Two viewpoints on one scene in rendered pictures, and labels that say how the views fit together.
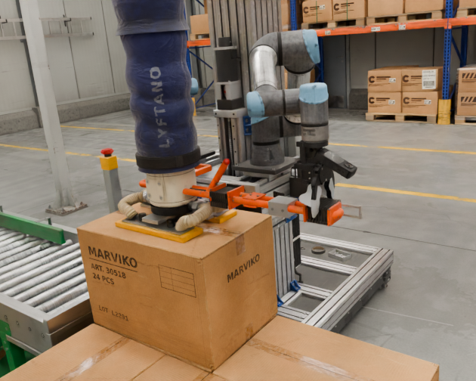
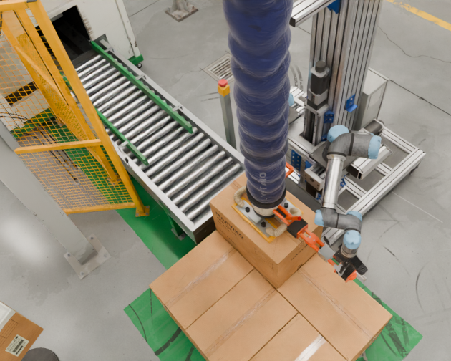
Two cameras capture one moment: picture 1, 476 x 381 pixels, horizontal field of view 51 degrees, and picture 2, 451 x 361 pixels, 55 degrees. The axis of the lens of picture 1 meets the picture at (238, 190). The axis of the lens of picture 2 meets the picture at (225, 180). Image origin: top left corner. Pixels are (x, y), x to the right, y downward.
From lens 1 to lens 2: 1.74 m
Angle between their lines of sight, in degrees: 41
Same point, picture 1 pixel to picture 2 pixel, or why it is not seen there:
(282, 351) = (314, 282)
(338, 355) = (343, 294)
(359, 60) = not seen: outside the picture
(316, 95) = (351, 246)
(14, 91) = not seen: outside the picture
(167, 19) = (273, 155)
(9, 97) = not seen: outside the picture
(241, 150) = (318, 132)
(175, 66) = (275, 170)
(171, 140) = (268, 198)
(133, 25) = (251, 157)
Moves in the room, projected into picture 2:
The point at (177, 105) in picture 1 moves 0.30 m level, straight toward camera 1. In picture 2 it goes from (274, 185) to (273, 237)
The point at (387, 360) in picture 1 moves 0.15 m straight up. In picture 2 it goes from (367, 305) to (371, 297)
